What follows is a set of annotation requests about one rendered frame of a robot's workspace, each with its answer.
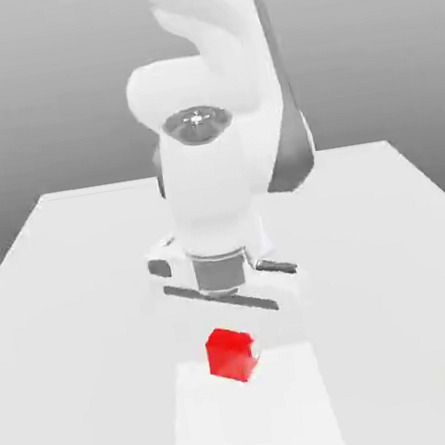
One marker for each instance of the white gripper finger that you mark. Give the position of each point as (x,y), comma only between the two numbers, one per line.
(254,350)

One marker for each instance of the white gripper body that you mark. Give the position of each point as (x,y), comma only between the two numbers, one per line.
(285,287)

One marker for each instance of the small red cube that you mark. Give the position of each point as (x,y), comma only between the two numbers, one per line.
(227,357)

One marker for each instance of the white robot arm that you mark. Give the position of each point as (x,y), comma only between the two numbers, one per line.
(205,176)

